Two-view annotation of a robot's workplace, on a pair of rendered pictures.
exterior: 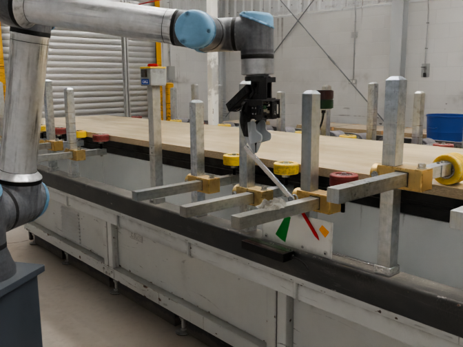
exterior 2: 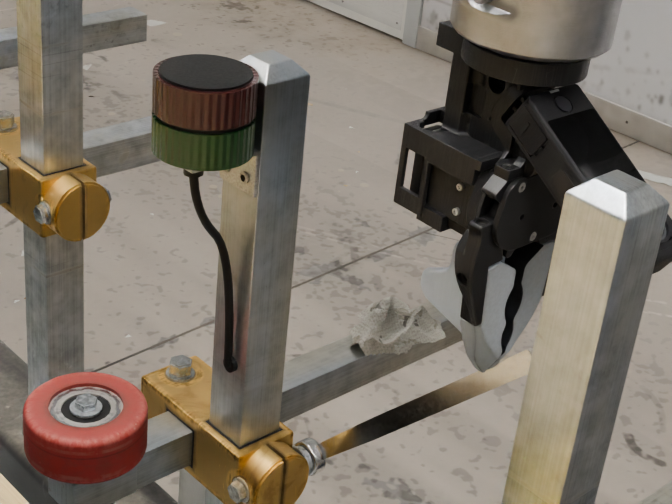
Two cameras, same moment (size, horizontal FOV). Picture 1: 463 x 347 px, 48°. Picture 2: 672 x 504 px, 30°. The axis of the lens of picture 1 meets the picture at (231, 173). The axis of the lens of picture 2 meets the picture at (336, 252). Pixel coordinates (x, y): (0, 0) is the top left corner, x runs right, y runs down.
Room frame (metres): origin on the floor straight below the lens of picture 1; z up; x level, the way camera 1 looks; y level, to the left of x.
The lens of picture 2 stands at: (2.09, -0.21, 1.41)
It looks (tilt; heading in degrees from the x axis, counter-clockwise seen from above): 29 degrees down; 177
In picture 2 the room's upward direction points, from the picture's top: 6 degrees clockwise
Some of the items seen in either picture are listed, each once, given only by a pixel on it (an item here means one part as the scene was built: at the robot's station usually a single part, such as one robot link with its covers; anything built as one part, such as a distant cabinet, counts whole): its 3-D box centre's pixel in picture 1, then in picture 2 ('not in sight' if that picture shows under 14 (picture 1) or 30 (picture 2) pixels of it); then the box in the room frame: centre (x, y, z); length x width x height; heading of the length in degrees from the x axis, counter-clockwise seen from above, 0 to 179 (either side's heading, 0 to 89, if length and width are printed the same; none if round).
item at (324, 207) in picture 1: (315, 200); (219, 439); (1.37, -0.23, 0.85); 0.13 x 0.06 x 0.05; 42
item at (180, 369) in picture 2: not in sight; (180, 367); (1.33, -0.26, 0.88); 0.02 x 0.02 x 0.01
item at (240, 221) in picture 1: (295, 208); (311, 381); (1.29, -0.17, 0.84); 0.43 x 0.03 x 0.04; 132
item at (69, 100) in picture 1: (71, 137); not in sight; (2.51, 0.78, 0.90); 0.03 x 0.03 x 0.48; 42
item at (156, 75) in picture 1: (153, 77); not in sight; (1.96, 0.29, 1.18); 0.07 x 0.07 x 0.08; 42
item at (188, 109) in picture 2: (322, 94); (205, 91); (1.42, -0.25, 1.13); 0.06 x 0.06 x 0.02
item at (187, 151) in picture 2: (322, 103); (203, 131); (1.42, -0.25, 1.11); 0.06 x 0.06 x 0.02
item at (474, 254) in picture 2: not in sight; (488, 254); (1.46, -0.08, 1.06); 0.05 x 0.02 x 0.09; 132
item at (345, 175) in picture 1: (343, 192); (86, 468); (1.43, -0.32, 0.85); 0.08 x 0.08 x 0.11
